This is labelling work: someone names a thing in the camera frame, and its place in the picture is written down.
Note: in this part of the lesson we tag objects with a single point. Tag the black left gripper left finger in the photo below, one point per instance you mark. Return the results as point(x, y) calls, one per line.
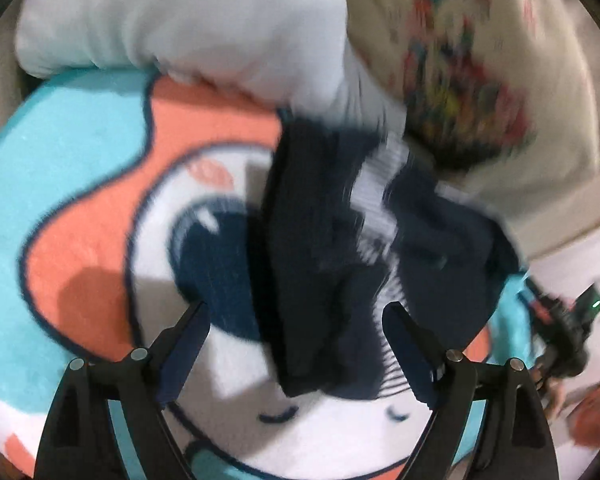
point(78, 440)

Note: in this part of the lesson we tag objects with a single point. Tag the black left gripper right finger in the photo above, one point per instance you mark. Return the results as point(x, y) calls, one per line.
point(513, 442)

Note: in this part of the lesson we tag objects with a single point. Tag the striped navy white pants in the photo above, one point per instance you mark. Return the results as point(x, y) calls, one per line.
point(351, 220)

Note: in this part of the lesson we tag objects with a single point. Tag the person's right hand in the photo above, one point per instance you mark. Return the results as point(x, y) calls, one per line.
point(552, 390)

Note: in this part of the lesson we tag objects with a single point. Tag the teal cartoon fleece blanket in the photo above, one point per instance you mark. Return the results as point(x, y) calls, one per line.
point(124, 197)

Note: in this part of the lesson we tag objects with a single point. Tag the cream floral pillow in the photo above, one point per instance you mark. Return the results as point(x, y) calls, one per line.
point(498, 93)

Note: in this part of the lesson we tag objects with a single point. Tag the white pillow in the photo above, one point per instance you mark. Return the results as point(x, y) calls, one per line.
point(292, 53)

